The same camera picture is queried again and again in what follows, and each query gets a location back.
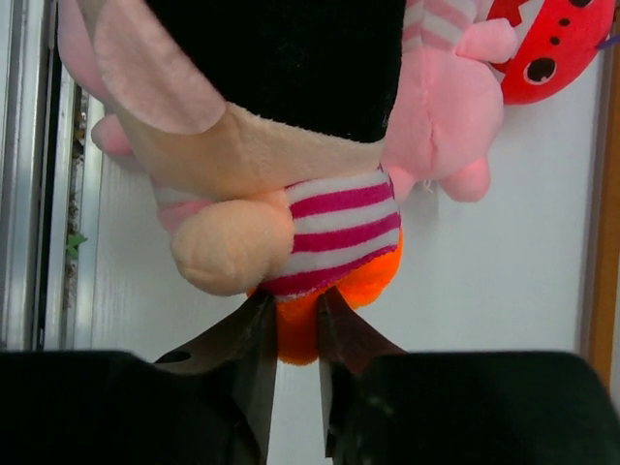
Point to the boy doll from corner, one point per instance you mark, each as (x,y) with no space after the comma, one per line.
(299,200)

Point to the aluminium rail frame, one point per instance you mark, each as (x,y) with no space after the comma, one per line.
(50,188)

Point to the wooden three-tier shelf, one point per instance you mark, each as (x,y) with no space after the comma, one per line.
(605,217)

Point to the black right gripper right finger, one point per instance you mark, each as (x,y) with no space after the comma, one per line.
(346,345)

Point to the pink pig plush upper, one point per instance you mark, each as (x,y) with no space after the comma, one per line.
(449,105)

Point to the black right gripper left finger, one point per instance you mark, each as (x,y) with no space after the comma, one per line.
(234,364)

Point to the pink pig plush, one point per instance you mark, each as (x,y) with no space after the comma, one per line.
(449,105)
(121,54)

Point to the pink pig plush lower right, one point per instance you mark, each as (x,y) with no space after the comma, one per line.
(121,54)

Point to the red shark plush centre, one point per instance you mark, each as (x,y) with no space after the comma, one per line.
(558,41)

